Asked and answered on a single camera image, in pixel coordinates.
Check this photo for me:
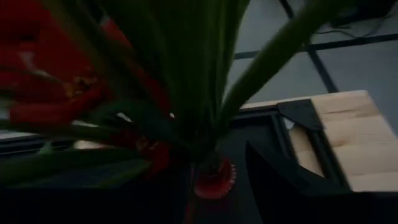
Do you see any black corner bracket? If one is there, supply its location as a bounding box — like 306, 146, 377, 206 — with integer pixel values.
275, 98, 325, 131

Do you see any red glass vase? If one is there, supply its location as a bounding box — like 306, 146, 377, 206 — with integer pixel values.
193, 156, 238, 200

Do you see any black power cable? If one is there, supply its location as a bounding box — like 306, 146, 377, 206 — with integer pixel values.
315, 15, 392, 40

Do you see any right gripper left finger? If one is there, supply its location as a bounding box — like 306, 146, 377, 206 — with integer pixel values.
155, 155, 194, 195

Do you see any red artificial flower spray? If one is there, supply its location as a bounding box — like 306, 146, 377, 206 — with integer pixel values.
40, 0, 355, 169
0, 0, 175, 187

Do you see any wooden table with black frame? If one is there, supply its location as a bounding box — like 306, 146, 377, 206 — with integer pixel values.
233, 104, 352, 190

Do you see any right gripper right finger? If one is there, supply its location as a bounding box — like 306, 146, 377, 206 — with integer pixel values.
244, 140, 353, 196

